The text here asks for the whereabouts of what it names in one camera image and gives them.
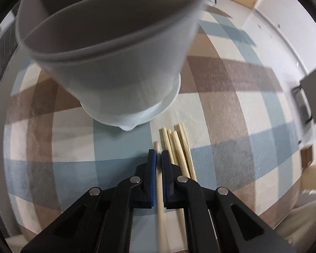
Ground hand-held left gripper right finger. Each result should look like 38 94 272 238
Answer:
161 150 297 253

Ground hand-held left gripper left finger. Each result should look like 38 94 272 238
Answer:
20 149 158 253

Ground bunch of wooden chopsticks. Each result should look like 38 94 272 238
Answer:
159 122 198 182

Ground pale wooden chopstick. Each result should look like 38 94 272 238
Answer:
153 141 170 253

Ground white and grey utensil holder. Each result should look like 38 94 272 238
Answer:
15 0 214 132

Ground checked tablecloth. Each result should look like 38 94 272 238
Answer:
3 4 310 253

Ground brown cardboard box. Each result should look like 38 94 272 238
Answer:
300 145 314 168

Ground person's beige trousers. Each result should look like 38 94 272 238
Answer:
275 198 316 253

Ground dark grey mattress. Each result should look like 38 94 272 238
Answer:
0 4 20 106

